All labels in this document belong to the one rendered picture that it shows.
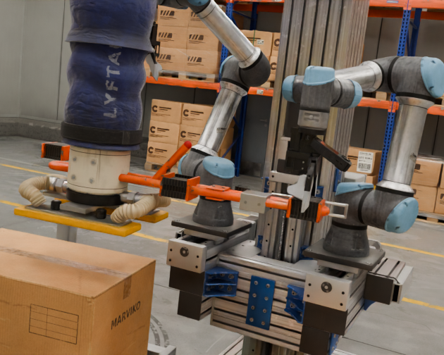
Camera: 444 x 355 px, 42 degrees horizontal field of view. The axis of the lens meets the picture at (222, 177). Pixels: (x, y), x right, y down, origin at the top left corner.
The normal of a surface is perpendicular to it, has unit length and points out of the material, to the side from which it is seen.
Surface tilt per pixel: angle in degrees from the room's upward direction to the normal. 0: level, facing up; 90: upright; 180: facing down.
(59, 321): 90
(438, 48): 90
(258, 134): 90
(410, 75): 83
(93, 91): 73
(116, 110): 80
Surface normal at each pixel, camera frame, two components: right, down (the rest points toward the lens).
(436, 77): 0.69, 0.05
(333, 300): -0.43, 0.09
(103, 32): 0.03, -0.03
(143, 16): 0.77, 0.24
